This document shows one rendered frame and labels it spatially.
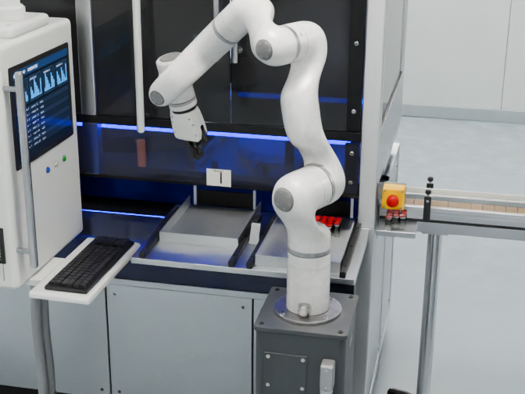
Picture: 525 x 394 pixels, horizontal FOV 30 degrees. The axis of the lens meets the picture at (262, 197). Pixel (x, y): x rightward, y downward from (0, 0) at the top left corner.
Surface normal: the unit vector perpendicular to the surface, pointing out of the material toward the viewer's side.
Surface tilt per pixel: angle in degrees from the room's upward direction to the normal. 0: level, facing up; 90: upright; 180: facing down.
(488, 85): 90
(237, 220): 0
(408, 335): 0
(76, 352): 90
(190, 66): 73
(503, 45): 90
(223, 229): 0
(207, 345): 90
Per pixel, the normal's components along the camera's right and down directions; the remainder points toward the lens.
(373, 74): -0.22, 0.34
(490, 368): 0.01, -0.94
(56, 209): 0.97, 0.09
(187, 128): -0.57, 0.54
